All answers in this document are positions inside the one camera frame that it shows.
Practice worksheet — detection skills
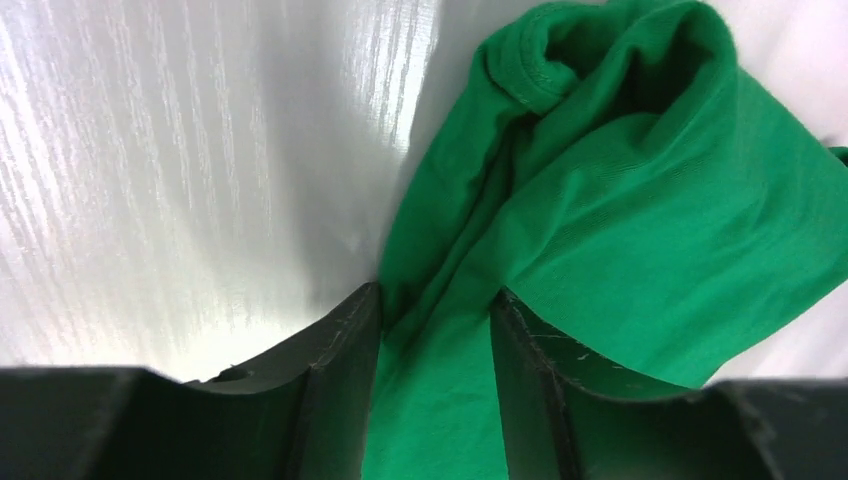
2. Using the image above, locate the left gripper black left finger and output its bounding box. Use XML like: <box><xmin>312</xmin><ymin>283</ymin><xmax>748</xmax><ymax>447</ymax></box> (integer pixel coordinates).
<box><xmin>1</xmin><ymin>283</ymin><xmax>381</xmax><ymax>479</ymax></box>

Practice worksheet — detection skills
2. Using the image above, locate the green t shirt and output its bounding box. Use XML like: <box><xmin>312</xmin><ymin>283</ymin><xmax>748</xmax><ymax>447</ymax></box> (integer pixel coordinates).
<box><xmin>363</xmin><ymin>1</ymin><xmax>847</xmax><ymax>479</ymax></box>

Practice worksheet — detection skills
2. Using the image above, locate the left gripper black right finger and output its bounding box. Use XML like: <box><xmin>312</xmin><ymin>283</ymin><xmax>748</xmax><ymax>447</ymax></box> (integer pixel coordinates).
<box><xmin>490</xmin><ymin>291</ymin><xmax>847</xmax><ymax>479</ymax></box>

